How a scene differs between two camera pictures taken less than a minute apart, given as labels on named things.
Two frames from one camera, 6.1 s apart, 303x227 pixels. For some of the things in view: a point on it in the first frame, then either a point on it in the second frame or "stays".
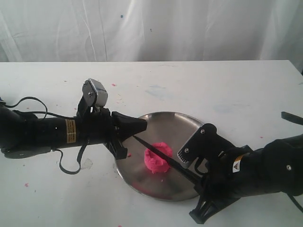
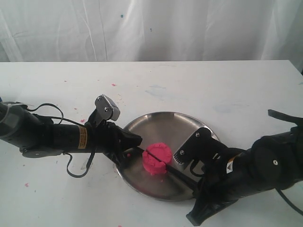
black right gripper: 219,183 stays
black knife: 187,171 to 170,170
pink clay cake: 154,162 stays
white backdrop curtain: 129,30 stays
